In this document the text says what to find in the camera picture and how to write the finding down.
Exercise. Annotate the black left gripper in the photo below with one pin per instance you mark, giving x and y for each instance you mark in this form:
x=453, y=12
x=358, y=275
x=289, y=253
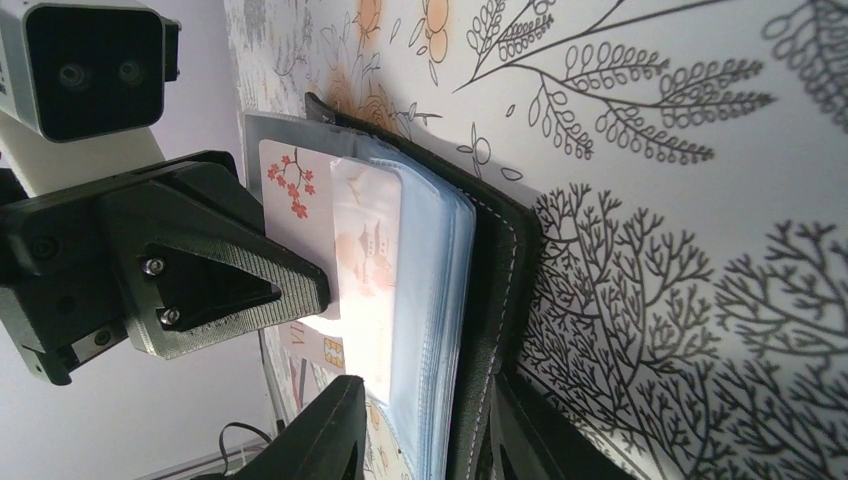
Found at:
x=172, y=257

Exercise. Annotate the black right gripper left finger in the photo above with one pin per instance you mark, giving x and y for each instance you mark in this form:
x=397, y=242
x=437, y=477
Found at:
x=325, y=441

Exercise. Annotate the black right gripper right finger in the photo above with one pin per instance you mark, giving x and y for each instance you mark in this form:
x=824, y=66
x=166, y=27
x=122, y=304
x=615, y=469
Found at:
x=531, y=440

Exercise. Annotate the white VIP floral card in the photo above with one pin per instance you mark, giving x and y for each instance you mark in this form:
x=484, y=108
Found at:
x=343, y=215

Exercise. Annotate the black card holder wallet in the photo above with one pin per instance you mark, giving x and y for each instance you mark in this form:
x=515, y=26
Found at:
x=466, y=267

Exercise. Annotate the floral patterned table mat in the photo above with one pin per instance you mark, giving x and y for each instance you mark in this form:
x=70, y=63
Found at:
x=687, y=162

